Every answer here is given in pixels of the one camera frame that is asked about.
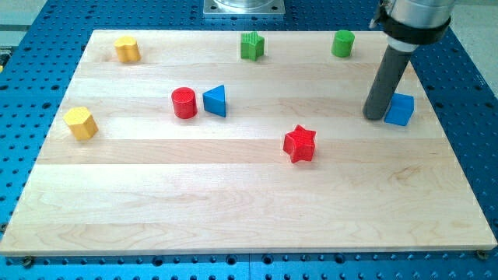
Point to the red star block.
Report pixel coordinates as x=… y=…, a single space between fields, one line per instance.
x=299 y=144

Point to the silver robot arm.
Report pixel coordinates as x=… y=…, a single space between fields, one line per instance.
x=412 y=23

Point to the green star block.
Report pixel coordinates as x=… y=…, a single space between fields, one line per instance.
x=252 y=46

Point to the blue cube block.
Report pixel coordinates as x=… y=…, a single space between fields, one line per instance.
x=400 y=110

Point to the blue triangle block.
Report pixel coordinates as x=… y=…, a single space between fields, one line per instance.
x=214 y=101

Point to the red cylinder block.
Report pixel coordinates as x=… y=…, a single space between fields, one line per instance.
x=184 y=102

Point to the light wooden board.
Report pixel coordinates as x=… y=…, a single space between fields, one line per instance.
x=151 y=183

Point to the green cylinder block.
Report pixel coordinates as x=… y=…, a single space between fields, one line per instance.
x=342 y=43

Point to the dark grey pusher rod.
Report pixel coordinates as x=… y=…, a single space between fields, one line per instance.
x=386 y=81

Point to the yellow heart block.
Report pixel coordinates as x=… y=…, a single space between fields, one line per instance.
x=127 y=49

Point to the yellow hexagon block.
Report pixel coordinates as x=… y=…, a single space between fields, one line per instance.
x=81 y=123

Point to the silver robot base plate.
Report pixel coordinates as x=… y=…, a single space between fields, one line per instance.
x=243 y=7

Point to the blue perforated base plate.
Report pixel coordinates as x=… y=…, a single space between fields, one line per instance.
x=458 y=76

